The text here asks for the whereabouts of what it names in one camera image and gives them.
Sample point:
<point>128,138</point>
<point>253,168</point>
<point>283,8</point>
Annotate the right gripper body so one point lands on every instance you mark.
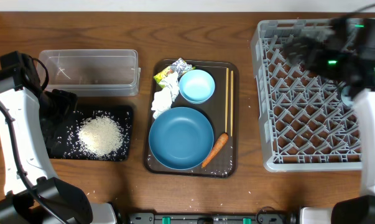
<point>329,62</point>

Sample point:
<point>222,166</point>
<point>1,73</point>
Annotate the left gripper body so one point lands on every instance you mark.
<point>53,106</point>

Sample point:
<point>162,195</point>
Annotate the pile of white rice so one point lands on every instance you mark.
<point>100,135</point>

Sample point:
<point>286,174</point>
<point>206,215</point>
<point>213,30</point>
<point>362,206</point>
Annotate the large blue plate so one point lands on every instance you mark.
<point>181,138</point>

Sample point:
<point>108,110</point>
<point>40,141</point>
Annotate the light blue bowl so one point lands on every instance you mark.
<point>197,86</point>

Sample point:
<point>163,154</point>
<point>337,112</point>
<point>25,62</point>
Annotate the light blue cup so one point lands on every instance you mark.
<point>348,93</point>

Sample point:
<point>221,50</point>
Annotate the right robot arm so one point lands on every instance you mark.
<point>360,209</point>

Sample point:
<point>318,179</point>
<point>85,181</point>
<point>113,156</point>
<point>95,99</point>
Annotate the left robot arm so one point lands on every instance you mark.
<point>33,191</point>

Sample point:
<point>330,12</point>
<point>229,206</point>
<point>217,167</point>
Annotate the black waste tray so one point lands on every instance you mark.
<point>125,137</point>

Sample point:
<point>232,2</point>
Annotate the grey dishwasher rack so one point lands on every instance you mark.
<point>306,122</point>

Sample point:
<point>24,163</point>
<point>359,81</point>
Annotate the clear plastic bin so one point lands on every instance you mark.
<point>91,72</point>

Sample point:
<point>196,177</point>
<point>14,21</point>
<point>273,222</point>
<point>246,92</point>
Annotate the crumpled white napkin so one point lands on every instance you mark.
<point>163,99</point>

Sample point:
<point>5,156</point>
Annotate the foil snack wrapper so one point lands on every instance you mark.
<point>179,66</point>

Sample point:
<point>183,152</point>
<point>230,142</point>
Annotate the brown serving tray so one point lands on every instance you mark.
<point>225,162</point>

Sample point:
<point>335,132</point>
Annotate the orange carrot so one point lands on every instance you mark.
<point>219,144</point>

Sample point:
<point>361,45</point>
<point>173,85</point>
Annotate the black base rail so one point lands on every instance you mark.
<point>262,217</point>

